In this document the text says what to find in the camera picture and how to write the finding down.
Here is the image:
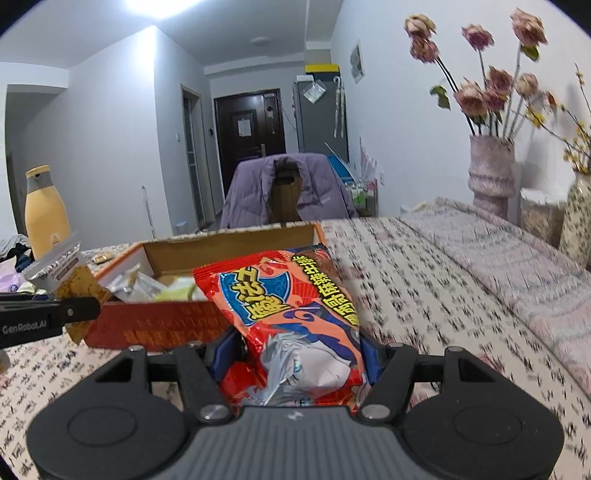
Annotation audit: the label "grey refrigerator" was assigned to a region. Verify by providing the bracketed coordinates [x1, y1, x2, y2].
[292, 76, 350, 156]

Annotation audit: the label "purple jacket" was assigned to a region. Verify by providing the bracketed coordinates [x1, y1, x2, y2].
[220, 154, 359, 230]

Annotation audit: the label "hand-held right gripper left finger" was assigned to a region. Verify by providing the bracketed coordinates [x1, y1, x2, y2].
[95, 329, 247, 423]

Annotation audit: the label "pink textured vase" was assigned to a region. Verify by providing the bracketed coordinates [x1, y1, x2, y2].
[468, 135, 516, 218]

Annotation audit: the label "pink quilted blanket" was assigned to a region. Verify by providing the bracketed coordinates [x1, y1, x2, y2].
[392, 198, 591, 385]

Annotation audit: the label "dried pink roses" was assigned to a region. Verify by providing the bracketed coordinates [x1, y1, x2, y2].
[404, 8, 559, 138]

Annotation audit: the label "white orange snack packet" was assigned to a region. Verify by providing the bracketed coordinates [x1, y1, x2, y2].
[22, 233, 112, 345]

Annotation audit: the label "white mop handle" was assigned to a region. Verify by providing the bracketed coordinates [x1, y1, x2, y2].
[141, 185, 156, 241]

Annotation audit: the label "blue box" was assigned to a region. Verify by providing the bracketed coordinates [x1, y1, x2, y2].
[325, 154, 354, 184]

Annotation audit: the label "floral ceramic vase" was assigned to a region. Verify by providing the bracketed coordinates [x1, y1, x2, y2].
[560, 173, 591, 271]

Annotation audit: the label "light purple plastic bag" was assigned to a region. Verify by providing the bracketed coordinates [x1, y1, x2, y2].
[0, 270, 27, 295]

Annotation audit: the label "wall picture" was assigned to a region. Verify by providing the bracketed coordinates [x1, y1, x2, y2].
[349, 41, 366, 85]

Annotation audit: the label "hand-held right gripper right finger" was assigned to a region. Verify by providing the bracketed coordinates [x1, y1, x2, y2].
[358, 336, 502, 423]

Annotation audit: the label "wire storage rack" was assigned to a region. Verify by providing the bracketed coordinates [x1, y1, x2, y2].
[348, 180, 380, 217]

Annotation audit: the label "yellow blossom branches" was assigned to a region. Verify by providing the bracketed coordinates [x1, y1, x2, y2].
[526, 62, 591, 175]

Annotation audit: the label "wooden chair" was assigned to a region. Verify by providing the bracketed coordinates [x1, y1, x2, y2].
[269, 161, 301, 224]

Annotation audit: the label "clear storage jar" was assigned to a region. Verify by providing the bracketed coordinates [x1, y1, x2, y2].
[521, 188, 568, 248]

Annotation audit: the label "dark clothes pile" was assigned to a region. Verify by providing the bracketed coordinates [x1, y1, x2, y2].
[0, 234, 33, 273]

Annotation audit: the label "red cardboard box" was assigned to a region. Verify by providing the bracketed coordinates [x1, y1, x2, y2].
[81, 222, 329, 352]

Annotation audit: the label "yellow bottle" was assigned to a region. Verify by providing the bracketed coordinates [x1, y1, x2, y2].
[24, 165, 73, 262]

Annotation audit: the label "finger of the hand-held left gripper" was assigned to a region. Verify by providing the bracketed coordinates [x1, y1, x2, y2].
[51, 296, 101, 324]

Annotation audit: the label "dark brown door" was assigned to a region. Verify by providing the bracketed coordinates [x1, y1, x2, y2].
[213, 89, 283, 184]

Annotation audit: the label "folded umbrella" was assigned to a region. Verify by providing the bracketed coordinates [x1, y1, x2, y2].
[332, 76, 346, 138]

